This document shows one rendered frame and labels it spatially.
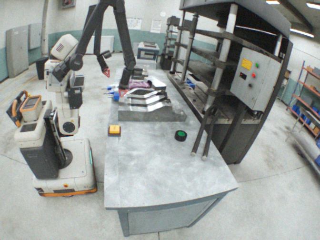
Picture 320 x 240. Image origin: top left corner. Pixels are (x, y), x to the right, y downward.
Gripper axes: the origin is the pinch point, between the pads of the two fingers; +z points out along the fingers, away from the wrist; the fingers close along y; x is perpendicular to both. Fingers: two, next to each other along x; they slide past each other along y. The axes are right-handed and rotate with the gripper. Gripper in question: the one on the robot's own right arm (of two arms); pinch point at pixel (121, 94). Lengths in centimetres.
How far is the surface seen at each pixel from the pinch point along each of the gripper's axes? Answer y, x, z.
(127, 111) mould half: -9.0, -6.0, 6.9
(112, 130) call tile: -24.2, 3.2, 11.0
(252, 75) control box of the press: -17, -77, -48
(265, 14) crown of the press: 11, -89, -104
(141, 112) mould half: -8.9, -15.3, 5.6
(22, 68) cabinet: 409, 405, 195
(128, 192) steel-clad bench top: -64, -4, 9
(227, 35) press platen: 10, -62, -65
